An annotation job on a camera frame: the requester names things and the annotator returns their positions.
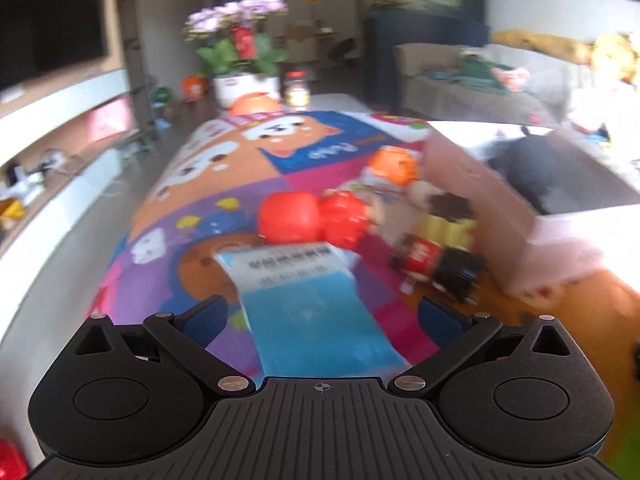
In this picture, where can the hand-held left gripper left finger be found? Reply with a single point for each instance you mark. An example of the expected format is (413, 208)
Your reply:
(205, 320)

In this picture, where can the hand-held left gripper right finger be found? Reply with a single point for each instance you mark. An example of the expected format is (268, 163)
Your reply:
(442, 321)

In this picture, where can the small cola bottle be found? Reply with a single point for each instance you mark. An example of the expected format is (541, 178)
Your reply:
(427, 256)

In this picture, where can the blue white tissue packet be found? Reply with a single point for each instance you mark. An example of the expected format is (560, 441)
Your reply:
(310, 310)

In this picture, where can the dark haired doll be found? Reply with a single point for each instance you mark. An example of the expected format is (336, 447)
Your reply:
(450, 208)

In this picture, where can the pink cardboard box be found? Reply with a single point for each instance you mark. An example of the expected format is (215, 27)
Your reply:
(465, 195)

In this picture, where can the smooth red toy doll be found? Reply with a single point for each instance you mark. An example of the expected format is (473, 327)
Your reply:
(290, 217)

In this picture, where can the ridged red toy figure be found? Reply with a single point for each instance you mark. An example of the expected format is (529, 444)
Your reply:
(346, 220)

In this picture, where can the orange pumpkin toy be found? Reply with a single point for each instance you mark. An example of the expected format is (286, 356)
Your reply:
(392, 165)

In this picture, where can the black plush toy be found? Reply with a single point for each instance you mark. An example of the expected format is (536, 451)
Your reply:
(542, 172)

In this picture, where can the colourful cartoon printed tablecloth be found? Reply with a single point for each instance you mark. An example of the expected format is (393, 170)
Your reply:
(210, 185)

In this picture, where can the white television cabinet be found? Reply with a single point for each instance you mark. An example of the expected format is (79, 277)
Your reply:
(65, 195)

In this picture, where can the pink paper bag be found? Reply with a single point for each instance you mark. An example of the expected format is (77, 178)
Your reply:
(112, 120)

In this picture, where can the orange bowl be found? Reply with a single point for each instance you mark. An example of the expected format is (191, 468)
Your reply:
(255, 104)

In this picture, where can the grey sofa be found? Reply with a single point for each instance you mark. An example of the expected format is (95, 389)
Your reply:
(440, 95)

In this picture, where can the green striped ball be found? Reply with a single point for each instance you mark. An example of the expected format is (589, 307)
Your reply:
(161, 96)

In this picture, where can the orange box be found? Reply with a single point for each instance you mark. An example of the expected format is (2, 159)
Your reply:
(195, 87)

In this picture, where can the red object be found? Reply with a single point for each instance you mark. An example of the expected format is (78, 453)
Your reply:
(11, 460)

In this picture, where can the clear jar with red lid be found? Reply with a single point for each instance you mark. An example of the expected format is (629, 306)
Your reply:
(297, 91)

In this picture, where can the green cloth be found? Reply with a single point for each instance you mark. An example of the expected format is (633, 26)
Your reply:
(475, 72)

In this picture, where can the pink floral pillow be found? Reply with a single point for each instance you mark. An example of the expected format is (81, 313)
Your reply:
(511, 79)

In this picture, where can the pink orchid in white pot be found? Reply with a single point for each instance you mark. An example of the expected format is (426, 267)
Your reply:
(240, 50)

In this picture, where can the black chair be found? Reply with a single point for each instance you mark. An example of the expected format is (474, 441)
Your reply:
(342, 50)

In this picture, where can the dark fish tank cabinet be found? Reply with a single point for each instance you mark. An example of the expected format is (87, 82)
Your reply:
(425, 30)

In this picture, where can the beige dining chair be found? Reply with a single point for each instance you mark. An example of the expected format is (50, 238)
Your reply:
(302, 45)

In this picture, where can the yellow cushion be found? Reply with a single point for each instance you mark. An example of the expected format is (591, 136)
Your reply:
(542, 46)

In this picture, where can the yellow plush toy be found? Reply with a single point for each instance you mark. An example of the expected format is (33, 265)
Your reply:
(617, 57)

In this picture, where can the black television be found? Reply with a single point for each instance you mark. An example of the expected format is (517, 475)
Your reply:
(45, 20)

